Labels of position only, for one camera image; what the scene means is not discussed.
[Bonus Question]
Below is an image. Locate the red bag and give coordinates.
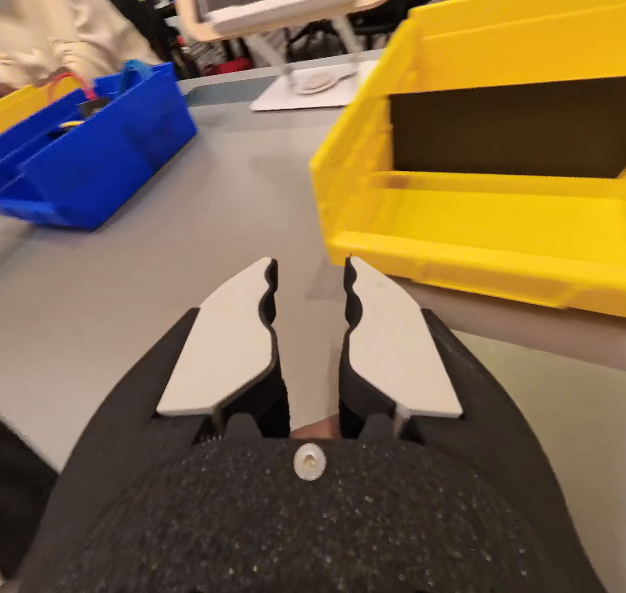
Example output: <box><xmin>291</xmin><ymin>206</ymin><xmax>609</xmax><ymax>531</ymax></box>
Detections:
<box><xmin>205</xmin><ymin>58</ymin><xmax>250</xmax><ymax>75</ymax></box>

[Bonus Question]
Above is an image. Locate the black bin divider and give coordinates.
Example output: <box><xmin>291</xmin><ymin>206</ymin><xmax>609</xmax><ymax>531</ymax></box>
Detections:
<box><xmin>389</xmin><ymin>77</ymin><xmax>626</xmax><ymax>179</ymax></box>

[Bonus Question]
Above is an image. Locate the red ethernet cable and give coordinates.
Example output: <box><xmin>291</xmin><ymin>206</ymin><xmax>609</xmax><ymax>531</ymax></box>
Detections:
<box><xmin>46</xmin><ymin>72</ymin><xmax>98</xmax><ymax>105</ymax></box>

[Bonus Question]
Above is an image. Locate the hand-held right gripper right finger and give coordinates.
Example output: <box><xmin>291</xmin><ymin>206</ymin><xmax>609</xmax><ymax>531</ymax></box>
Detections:
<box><xmin>338</xmin><ymin>256</ymin><xmax>464</xmax><ymax>440</ymax></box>

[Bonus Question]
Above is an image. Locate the yellow plastic bin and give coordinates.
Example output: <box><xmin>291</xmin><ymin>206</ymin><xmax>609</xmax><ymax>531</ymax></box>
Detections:
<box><xmin>309</xmin><ymin>0</ymin><xmax>626</xmax><ymax>317</ymax></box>
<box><xmin>0</xmin><ymin>77</ymin><xmax>84</xmax><ymax>132</ymax></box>

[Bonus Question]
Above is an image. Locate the person's black clothing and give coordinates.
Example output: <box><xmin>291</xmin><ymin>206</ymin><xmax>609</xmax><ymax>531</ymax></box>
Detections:
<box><xmin>0</xmin><ymin>422</ymin><xmax>59</xmax><ymax>579</ymax></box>

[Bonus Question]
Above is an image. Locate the blue plastic bin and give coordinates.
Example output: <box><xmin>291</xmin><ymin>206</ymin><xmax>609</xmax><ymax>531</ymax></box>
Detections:
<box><xmin>0</xmin><ymin>61</ymin><xmax>199</xmax><ymax>230</ymax></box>

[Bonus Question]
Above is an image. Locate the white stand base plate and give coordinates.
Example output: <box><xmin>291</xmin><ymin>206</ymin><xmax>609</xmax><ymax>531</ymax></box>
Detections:
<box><xmin>249</xmin><ymin>60</ymin><xmax>380</xmax><ymax>112</ymax></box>

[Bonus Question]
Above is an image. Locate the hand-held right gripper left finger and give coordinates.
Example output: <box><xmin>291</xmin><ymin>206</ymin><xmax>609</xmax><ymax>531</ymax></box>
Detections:
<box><xmin>156</xmin><ymin>257</ymin><xmax>290</xmax><ymax>440</ymax></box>

